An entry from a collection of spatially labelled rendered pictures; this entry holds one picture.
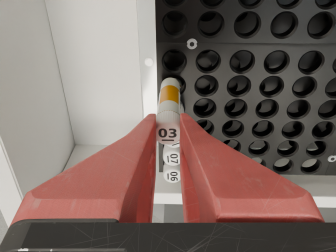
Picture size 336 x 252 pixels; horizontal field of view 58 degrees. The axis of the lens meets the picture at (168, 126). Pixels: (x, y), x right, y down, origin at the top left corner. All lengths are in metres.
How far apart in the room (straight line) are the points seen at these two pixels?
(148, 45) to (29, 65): 0.08
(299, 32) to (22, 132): 0.16
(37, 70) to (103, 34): 0.05
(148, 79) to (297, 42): 0.11
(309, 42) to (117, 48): 0.13
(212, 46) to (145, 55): 0.07
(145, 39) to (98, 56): 0.04
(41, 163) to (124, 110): 0.08
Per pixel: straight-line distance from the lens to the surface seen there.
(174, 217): 1.31
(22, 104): 0.20
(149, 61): 0.22
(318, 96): 0.19
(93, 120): 0.27
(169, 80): 0.16
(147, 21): 0.21
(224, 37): 0.16
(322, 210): 0.54
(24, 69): 0.20
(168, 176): 0.19
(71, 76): 0.25
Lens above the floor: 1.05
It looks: 57 degrees down
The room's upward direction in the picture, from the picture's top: 177 degrees counter-clockwise
